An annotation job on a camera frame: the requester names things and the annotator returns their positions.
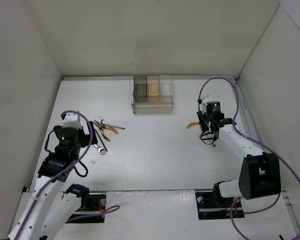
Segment yellow handled needle-nose pliers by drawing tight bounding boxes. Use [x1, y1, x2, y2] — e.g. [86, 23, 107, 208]
[93, 120, 119, 142]

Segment silver ratchet wrench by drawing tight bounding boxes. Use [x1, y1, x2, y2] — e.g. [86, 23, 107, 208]
[92, 144, 107, 155]

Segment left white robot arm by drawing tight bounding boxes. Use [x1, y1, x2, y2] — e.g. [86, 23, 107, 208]
[7, 120, 98, 240]

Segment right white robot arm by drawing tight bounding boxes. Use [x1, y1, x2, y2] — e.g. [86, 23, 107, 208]
[197, 101, 281, 206]

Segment dark hex key on table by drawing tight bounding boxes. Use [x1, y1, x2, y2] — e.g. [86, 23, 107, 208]
[107, 124, 126, 130]

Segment clear small plastic bin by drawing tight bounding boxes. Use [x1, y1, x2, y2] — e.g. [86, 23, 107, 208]
[159, 75, 175, 97]

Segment clear long plastic bin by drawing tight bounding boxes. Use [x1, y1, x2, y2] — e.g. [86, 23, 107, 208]
[132, 96, 174, 115]

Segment amber plastic bin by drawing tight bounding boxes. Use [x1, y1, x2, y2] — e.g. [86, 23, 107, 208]
[146, 75, 161, 103]

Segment grey smoked plastic bin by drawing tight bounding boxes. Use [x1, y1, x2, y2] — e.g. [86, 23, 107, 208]
[133, 75, 147, 103]

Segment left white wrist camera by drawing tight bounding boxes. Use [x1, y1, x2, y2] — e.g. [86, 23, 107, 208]
[61, 111, 82, 130]

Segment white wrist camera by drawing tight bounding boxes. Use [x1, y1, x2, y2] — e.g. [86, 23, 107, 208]
[61, 111, 82, 130]
[197, 95, 215, 114]

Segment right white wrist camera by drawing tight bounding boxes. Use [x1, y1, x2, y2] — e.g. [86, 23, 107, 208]
[197, 95, 215, 114]

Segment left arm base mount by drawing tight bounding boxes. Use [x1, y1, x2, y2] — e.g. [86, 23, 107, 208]
[66, 193, 107, 224]

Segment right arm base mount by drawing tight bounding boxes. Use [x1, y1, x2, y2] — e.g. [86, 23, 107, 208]
[195, 190, 234, 220]

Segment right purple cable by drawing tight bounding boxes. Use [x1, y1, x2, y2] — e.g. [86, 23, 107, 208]
[198, 76, 300, 240]

